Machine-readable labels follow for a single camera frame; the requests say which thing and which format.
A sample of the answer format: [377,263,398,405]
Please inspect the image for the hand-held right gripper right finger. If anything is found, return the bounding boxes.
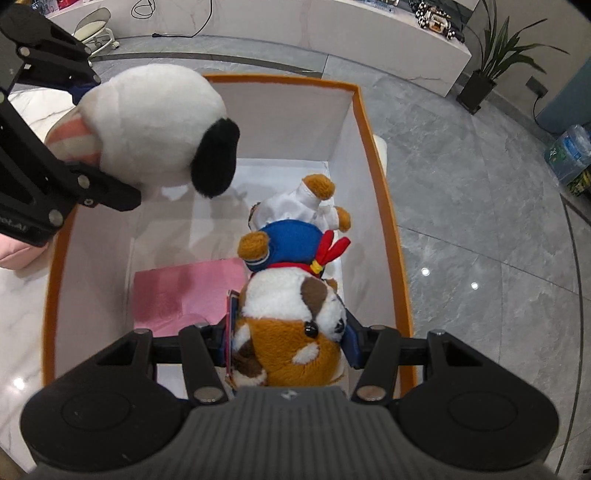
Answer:
[339,308,468,407]

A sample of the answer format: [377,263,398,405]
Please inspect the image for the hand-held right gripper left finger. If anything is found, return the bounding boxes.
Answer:
[95,324,232,407]

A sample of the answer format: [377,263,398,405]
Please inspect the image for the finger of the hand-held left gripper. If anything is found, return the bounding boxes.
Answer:
[0,14,102,106]
[59,159,142,222]

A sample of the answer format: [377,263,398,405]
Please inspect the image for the brown dog plush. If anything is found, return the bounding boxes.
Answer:
[225,174,353,389]

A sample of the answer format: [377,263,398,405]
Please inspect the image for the pink snap wallet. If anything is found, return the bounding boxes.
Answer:
[133,257,250,340]

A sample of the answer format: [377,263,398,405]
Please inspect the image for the white striped dog plush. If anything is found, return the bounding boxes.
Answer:
[44,64,241,202]

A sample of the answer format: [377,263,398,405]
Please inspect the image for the orange cardboard box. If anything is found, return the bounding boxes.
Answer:
[42,73,415,400]

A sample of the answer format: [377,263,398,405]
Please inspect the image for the small white chair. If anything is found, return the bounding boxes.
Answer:
[73,6,122,59]

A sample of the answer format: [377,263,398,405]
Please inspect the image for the pink fabric pouch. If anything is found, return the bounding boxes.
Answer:
[0,232,48,269]

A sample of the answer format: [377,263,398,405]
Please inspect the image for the white marble media console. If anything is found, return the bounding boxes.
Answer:
[45,0,473,98]

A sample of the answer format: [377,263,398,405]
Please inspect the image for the large water bottle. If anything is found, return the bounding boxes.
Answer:
[544,123,591,186]

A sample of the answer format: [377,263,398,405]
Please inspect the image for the potted green plant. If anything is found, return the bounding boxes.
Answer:
[455,0,571,116]

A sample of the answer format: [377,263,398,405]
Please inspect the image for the black white checkered ornaments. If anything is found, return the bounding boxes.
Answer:
[408,0,467,43]

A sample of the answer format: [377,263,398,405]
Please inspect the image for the black power cable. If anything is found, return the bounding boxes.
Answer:
[131,0,213,38]

